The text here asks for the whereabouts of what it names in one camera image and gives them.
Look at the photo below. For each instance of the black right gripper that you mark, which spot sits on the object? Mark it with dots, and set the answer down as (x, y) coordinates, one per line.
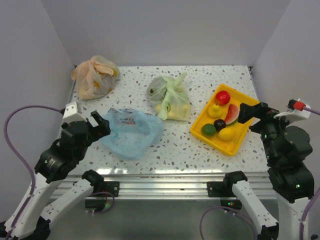
(268, 116)

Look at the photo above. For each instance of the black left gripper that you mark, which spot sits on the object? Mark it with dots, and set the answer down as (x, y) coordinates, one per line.
(103, 127)

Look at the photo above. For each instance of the pink red peach slice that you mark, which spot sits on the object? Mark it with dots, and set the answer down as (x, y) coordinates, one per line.
(232, 114)

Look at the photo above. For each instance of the small yellow fruit piece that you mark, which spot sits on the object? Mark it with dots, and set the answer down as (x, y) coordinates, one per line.
(226, 134)

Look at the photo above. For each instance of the dark purple plum fruit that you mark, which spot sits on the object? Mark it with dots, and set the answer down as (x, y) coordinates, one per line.
(219, 124)

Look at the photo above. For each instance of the light blue plastic bag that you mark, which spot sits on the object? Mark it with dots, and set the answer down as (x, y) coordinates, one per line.
(132, 132)

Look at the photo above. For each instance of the red fruit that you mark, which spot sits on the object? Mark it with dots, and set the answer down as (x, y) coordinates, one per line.
(222, 98)

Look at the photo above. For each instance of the green fruit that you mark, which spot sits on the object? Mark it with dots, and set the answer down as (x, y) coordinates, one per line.
(208, 130)

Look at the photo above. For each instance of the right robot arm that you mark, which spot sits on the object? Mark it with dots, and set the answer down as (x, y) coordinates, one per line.
(294, 187)

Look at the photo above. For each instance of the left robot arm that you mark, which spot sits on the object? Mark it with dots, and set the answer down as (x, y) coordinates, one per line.
(34, 215)

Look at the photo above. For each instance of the orange plastic bag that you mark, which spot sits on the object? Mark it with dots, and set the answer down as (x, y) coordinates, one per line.
(95, 77)

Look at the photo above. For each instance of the green avocado plastic bag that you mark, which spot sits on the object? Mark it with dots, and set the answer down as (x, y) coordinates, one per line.
(168, 97)

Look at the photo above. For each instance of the yellow plastic tray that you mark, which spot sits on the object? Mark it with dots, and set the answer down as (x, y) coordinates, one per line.
(231, 147)

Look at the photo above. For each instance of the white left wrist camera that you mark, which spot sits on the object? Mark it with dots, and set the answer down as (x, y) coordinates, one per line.
(72, 113)

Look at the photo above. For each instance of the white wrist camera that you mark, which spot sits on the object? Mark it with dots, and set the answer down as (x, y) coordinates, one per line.
(296, 111)
(72, 113)

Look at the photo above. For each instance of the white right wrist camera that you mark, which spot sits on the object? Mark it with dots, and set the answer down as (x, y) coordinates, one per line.
(296, 111)

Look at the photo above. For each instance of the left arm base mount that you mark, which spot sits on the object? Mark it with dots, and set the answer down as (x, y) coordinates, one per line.
(108, 191)

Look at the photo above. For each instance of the aluminium table edge rail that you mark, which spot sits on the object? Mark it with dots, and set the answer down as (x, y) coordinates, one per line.
(190, 186)

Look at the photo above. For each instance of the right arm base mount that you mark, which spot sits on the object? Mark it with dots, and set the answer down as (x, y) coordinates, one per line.
(234, 191)

